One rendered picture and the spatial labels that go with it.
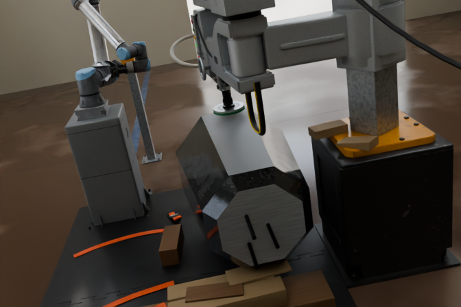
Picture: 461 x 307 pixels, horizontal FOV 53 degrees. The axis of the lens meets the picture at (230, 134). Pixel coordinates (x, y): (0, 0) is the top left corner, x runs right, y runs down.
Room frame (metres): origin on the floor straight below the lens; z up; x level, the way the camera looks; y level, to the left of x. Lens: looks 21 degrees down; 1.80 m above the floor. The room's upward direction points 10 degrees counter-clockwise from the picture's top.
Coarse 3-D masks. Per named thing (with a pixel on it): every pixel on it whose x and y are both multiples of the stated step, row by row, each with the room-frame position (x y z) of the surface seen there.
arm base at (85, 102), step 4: (80, 96) 3.42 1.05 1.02; (84, 96) 3.39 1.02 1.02; (88, 96) 3.38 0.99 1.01; (92, 96) 3.39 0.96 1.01; (96, 96) 3.41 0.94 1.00; (100, 96) 3.44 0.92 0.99; (80, 100) 3.41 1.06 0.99; (84, 100) 3.38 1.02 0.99; (88, 100) 3.38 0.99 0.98; (92, 100) 3.38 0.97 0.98; (96, 100) 3.39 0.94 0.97; (100, 100) 3.42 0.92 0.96; (104, 100) 3.47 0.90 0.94; (80, 104) 3.40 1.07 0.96; (84, 104) 3.39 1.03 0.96; (88, 104) 3.36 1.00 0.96; (92, 104) 3.37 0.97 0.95; (96, 104) 3.38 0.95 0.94; (100, 104) 3.40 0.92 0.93
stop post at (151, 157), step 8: (128, 80) 4.43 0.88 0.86; (136, 80) 4.43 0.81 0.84; (136, 88) 4.43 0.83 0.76; (136, 96) 4.43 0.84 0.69; (136, 104) 4.43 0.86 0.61; (144, 112) 4.43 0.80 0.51; (144, 120) 4.43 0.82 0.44; (144, 128) 4.43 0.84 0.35; (144, 136) 4.43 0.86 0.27; (144, 144) 4.42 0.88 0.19; (152, 144) 4.47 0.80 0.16; (152, 152) 4.43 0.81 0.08; (144, 160) 4.42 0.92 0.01; (152, 160) 4.39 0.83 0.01; (160, 160) 4.37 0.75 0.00
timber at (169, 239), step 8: (168, 232) 2.76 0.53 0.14; (176, 232) 2.74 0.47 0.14; (168, 240) 2.66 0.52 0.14; (176, 240) 2.65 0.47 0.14; (160, 248) 2.58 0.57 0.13; (168, 248) 2.57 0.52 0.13; (176, 248) 2.55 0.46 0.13; (160, 256) 2.55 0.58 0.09; (168, 256) 2.55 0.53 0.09; (176, 256) 2.55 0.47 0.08; (168, 264) 2.55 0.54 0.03; (176, 264) 2.55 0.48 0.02
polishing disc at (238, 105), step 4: (220, 104) 3.11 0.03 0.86; (236, 104) 3.05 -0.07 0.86; (240, 104) 3.04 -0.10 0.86; (216, 108) 3.04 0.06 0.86; (220, 108) 3.02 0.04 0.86; (224, 108) 3.00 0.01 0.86; (228, 108) 2.99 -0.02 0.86; (232, 108) 2.98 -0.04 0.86; (236, 108) 2.96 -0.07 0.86; (240, 108) 2.96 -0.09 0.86; (216, 112) 2.98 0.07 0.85; (220, 112) 2.95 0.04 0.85; (224, 112) 2.94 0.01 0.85; (228, 112) 2.93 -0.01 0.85
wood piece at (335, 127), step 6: (336, 120) 2.52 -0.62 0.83; (312, 126) 2.48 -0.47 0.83; (318, 126) 2.47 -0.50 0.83; (324, 126) 2.45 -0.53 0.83; (330, 126) 2.44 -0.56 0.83; (336, 126) 2.42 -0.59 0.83; (342, 126) 2.42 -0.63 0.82; (312, 132) 2.43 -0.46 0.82; (318, 132) 2.40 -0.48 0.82; (324, 132) 2.40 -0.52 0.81; (330, 132) 2.41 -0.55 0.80; (336, 132) 2.42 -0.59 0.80; (342, 132) 2.42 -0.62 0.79; (318, 138) 2.40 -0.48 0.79
